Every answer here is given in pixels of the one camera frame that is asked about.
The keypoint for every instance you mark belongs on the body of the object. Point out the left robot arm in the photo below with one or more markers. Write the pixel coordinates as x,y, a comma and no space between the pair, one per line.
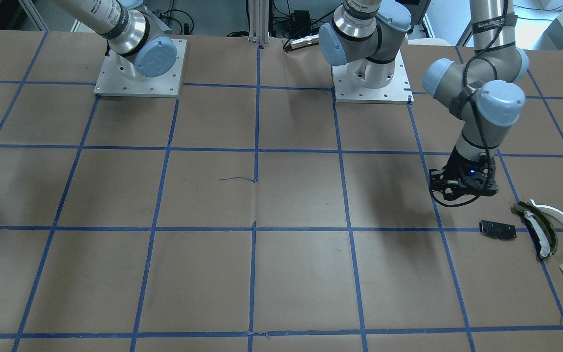
366,35

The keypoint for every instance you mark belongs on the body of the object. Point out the aluminium frame post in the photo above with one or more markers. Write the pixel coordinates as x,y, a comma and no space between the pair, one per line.
259,21

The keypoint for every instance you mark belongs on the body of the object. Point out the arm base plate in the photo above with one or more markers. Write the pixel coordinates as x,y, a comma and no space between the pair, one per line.
367,82
119,78

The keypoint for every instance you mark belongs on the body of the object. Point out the olive green brake shoe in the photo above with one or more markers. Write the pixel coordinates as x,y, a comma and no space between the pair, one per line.
541,229

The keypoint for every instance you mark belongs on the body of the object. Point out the black flat plastic plate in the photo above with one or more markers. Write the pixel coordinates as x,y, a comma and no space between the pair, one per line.
497,230

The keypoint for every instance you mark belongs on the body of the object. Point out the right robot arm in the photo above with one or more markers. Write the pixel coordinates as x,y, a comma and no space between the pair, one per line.
131,30

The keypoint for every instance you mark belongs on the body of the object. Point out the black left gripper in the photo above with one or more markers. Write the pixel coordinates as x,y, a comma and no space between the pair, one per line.
458,166

